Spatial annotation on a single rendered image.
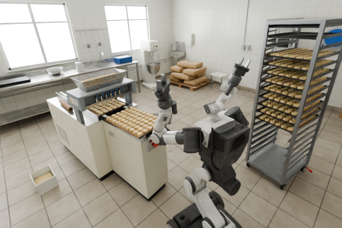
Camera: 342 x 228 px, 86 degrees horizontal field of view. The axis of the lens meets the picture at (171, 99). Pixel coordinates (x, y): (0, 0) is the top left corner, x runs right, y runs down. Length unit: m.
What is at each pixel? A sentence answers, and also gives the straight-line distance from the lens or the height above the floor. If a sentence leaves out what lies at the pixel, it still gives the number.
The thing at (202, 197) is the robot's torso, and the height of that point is 0.44.
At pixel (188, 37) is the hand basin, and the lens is 6.30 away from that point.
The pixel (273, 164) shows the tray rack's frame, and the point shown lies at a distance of 2.77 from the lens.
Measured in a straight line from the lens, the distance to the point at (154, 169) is 2.10.
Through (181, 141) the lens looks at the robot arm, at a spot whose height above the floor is 1.18.
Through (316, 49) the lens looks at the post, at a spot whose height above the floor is 1.60.
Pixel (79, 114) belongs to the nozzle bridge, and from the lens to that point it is 2.27.
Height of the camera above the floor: 1.85
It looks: 23 degrees down
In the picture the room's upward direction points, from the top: 3 degrees counter-clockwise
